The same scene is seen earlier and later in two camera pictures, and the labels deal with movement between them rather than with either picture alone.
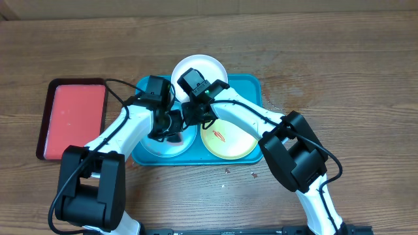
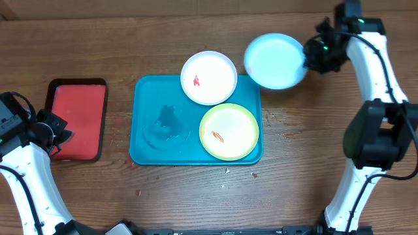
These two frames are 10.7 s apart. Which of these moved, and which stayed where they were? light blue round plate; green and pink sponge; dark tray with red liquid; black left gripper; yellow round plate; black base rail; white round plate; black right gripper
Moved: green and pink sponge; black right gripper; light blue round plate; white round plate; black left gripper
Stayed: yellow round plate; black base rail; dark tray with red liquid
